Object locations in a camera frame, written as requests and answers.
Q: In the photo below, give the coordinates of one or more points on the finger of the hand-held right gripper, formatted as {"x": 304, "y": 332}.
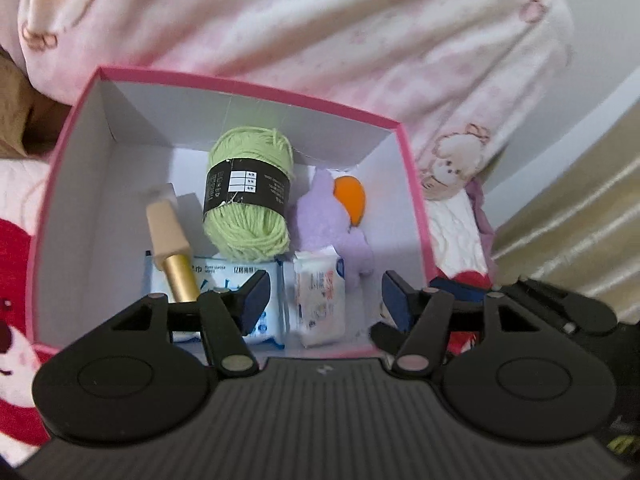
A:
{"x": 385, "y": 337}
{"x": 465, "y": 287}

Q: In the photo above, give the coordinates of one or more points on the green yarn ball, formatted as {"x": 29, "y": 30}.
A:
{"x": 247, "y": 155}

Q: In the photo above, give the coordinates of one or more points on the purple plush toy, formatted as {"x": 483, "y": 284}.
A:
{"x": 322, "y": 210}

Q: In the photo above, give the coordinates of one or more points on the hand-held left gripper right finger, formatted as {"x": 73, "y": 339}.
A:
{"x": 397, "y": 300}

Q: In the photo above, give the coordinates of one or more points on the beige curtain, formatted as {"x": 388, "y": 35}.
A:
{"x": 575, "y": 210}

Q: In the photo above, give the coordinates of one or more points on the beige and gold bottle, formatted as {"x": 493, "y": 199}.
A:
{"x": 167, "y": 230}

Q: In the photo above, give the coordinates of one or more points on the orange makeup sponge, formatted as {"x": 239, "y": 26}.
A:
{"x": 350, "y": 197}

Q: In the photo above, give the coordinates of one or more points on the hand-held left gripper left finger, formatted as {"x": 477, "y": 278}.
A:
{"x": 255, "y": 302}

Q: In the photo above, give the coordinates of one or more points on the blue wet wipes pack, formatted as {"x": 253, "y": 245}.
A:
{"x": 270, "y": 305}

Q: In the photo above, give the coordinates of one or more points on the pink cardboard box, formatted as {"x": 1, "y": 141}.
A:
{"x": 75, "y": 210}

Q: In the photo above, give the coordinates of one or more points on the pink printed blanket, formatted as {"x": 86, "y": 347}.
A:
{"x": 300, "y": 20}

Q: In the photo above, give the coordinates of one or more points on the white tissue pack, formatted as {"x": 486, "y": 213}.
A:
{"x": 320, "y": 290}

